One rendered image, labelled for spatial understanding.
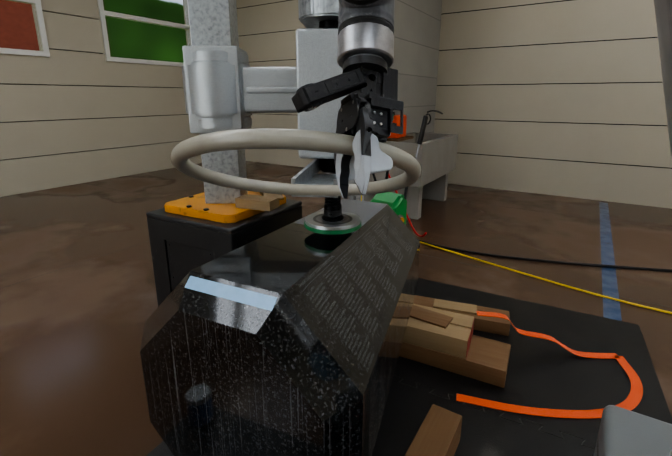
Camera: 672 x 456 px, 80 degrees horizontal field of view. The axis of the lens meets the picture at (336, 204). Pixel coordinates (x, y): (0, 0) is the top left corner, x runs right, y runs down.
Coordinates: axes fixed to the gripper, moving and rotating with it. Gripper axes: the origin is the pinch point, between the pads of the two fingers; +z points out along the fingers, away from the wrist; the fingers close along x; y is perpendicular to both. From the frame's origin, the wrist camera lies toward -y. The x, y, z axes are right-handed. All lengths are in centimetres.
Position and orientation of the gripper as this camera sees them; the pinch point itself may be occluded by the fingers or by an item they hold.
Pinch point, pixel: (349, 187)
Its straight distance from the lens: 60.5
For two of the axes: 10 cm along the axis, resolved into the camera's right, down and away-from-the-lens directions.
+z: -0.3, 9.9, -1.2
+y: 9.0, 0.8, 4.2
